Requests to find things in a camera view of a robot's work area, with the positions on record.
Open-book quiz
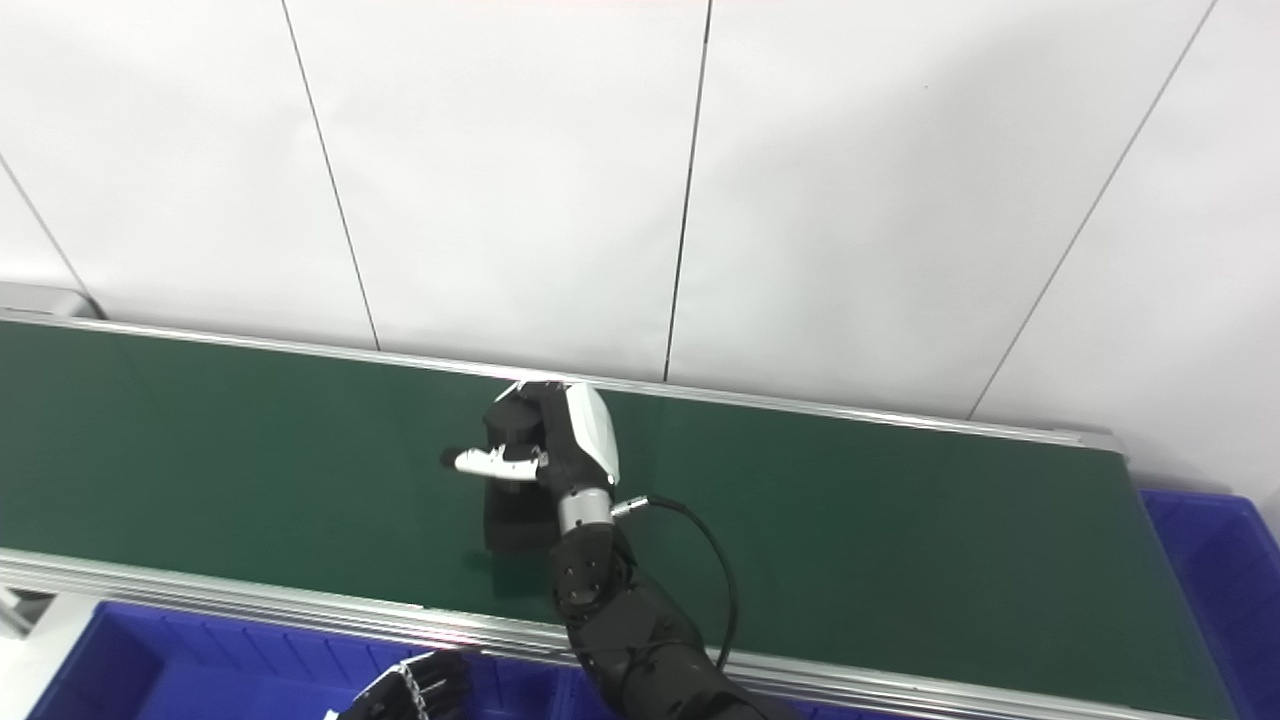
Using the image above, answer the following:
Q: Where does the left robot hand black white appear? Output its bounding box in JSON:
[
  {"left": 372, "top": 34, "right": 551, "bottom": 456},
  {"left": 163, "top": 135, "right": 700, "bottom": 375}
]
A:
[{"left": 325, "top": 650, "right": 473, "bottom": 720}]

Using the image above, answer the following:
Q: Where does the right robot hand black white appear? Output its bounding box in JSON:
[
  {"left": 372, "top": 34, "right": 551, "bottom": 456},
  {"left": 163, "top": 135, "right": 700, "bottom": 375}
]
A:
[{"left": 440, "top": 380, "right": 621, "bottom": 501}]

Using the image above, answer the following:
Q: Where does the black cylinder block part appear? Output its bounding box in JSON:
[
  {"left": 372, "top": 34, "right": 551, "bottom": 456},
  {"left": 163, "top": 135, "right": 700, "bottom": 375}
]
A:
[{"left": 483, "top": 395, "right": 561, "bottom": 553}]

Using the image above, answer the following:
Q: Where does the aluminium conveyor leg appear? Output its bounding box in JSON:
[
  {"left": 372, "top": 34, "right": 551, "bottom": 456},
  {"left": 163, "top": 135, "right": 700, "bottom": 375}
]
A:
[{"left": 0, "top": 588, "right": 46, "bottom": 636}]

